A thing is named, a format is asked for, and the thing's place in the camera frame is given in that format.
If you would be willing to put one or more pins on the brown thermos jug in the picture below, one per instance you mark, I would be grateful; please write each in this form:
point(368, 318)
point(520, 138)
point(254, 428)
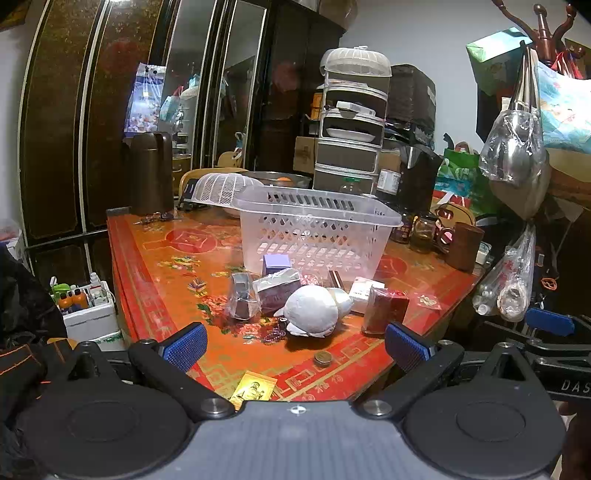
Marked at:
point(150, 173)

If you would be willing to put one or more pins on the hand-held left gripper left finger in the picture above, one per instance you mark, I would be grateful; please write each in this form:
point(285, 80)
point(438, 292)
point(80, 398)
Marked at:
point(184, 347)

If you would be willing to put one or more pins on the plastic bag of bottles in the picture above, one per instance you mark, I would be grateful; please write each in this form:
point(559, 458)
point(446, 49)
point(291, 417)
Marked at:
point(508, 281)

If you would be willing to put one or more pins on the plastic-wrapped red-brown box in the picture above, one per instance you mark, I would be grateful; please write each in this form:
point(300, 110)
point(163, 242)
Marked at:
point(385, 310)

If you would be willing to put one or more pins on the clear plastic basket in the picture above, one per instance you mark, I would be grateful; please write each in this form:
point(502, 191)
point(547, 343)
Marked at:
point(318, 221)

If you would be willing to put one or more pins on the metal bowl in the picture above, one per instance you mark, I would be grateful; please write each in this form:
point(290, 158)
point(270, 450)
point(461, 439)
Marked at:
point(277, 177)

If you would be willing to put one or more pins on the floral printed bag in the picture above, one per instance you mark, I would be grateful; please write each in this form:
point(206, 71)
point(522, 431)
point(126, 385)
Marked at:
point(563, 110)

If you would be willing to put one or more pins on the hanging clear plastic bag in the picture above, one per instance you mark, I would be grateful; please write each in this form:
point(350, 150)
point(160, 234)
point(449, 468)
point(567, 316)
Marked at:
point(512, 147)

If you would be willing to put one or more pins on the dark labelled bottle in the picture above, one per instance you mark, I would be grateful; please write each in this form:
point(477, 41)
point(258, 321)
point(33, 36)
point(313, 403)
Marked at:
point(389, 181)

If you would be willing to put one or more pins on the green-lid glass jar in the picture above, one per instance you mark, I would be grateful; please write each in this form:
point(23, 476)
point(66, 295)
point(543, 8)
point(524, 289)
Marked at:
point(352, 187)

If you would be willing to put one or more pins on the stack of coins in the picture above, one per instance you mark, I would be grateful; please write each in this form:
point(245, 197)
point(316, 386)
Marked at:
point(323, 358)

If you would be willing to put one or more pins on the white foam box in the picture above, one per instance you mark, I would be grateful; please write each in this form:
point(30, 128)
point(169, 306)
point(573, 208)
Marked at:
point(90, 318)

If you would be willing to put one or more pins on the wooden coat rack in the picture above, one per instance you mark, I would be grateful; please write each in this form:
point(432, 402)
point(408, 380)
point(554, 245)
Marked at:
point(547, 32)

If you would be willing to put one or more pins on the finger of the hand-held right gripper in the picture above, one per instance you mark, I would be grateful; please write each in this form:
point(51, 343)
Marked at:
point(549, 321)

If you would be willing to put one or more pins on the dark wooden wardrobe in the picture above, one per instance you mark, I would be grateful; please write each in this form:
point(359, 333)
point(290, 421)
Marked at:
point(92, 115)

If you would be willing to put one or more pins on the brown cardboard box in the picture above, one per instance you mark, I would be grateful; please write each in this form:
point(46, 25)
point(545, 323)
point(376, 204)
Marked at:
point(304, 154)

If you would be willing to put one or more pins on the small purple box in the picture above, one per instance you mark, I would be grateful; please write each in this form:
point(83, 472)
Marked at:
point(276, 264)

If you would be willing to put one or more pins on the green cardboard box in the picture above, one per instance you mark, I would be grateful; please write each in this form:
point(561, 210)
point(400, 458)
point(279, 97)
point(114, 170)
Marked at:
point(496, 60)

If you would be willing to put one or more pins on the brown cup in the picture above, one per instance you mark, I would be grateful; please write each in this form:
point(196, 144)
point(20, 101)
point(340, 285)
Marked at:
point(464, 247)

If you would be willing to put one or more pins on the dark woven box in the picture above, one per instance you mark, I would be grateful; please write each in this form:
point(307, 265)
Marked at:
point(411, 97)

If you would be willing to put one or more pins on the tiered food storage rack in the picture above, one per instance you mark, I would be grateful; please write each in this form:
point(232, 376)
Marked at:
point(351, 129)

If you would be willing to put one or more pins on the black bag with orange trim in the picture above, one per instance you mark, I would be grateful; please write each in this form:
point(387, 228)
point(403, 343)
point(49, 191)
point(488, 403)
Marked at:
point(23, 360)

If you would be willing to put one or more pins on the plastic-wrapped grey box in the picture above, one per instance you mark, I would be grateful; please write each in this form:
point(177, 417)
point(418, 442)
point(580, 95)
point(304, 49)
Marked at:
point(242, 295)

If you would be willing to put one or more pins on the group of small bottles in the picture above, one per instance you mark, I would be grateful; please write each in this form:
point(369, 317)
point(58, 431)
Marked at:
point(76, 297)

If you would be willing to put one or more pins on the blue printed packet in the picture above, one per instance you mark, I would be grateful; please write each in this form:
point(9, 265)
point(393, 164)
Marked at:
point(143, 99)

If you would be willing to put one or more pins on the dark jar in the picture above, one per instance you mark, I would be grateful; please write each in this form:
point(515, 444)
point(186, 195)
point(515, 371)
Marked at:
point(401, 228)

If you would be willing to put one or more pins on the small white box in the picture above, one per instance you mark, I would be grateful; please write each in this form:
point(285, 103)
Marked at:
point(364, 290)

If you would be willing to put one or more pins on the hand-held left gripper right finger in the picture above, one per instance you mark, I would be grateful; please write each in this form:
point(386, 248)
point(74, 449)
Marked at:
point(406, 347)

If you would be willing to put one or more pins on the bunch of keys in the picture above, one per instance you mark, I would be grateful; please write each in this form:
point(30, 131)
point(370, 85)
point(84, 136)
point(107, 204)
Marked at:
point(154, 217)

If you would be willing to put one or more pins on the black tall container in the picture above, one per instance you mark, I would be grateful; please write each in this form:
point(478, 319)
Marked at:
point(418, 170)

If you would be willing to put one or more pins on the green gift bag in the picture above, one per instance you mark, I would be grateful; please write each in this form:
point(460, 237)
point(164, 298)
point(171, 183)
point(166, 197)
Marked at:
point(457, 177)

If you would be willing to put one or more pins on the white dome food cover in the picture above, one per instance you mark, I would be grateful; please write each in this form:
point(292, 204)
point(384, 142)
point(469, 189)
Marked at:
point(221, 187)

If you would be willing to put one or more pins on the gold picture card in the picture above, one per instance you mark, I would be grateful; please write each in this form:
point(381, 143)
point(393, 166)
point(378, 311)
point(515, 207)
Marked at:
point(253, 390)

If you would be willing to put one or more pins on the white plush toy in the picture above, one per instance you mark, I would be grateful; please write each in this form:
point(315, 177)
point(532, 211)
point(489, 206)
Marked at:
point(311, 307)

